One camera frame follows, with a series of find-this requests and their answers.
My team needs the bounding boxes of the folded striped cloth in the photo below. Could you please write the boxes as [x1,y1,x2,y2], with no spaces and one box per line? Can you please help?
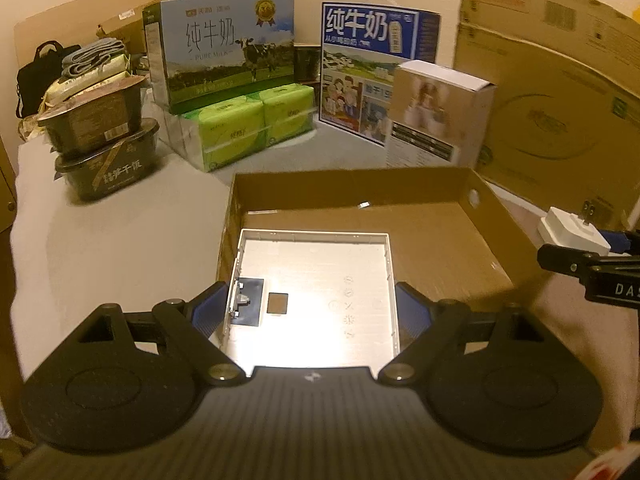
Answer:
[62,38,127,78]

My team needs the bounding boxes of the green tissue pack bundle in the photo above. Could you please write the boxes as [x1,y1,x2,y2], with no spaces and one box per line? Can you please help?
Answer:
[152,84,316,172]

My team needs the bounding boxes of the white product box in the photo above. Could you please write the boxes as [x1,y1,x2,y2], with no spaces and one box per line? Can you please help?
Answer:
[385,60,496,168]

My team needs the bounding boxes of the black bag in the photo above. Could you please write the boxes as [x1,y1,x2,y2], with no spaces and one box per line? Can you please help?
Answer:
[15,40,80,119]

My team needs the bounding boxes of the white flat panel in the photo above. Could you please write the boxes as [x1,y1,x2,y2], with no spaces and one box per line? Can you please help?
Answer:
[209,229,400,374]

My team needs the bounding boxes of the large brown cardboard box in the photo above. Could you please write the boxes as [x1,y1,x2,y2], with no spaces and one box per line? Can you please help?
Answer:
[454,0,639,229]

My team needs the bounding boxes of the upper black food container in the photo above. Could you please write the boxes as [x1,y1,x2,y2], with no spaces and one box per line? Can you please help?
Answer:
[38,76,145,158]

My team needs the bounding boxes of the dark blue milk carton box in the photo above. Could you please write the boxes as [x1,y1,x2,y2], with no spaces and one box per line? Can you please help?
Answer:
[319,2,440,145]

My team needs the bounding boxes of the small brown cardboard box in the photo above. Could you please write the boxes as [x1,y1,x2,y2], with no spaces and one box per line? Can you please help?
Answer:
[96,0,163,55]

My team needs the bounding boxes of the white power adapter plug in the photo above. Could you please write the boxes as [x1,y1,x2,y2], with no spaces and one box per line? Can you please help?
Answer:
[537,200,611,256]

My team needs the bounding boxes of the small dark box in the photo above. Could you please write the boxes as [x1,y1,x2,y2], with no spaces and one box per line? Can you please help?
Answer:
[294,42,321,84]

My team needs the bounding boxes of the light blue milk carton box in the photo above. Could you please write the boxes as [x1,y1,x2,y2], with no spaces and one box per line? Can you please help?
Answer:
[142,0,295,114]

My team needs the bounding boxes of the brown cardboard tray box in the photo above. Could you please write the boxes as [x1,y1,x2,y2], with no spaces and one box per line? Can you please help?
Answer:
[217,168,544,311]

